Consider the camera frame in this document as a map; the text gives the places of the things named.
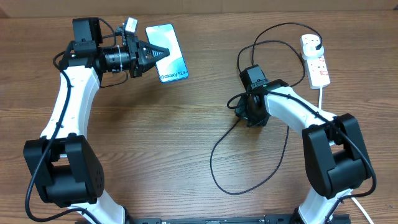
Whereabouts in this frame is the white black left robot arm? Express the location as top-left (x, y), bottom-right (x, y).
top-left (23, 17), bottom-right (170, 223)

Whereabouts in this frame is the Samsung Galaxy smartphone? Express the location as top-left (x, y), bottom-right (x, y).
top-left (146, 24), bottom-right (189, 83)

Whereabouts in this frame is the white USB charger plug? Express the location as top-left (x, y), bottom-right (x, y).
top-left (302, 44), bottom-right (325, 60)

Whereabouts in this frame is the black USB charging cable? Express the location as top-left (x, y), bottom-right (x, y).
top-left (210, 22), bottom-right (323, 196)

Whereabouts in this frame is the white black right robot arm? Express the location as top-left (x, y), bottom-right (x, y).
top-left (234, 65), bottom-right (375, 223)

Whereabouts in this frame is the white power strip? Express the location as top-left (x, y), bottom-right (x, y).
top-left (300, 34), bottom-right (330, 89)

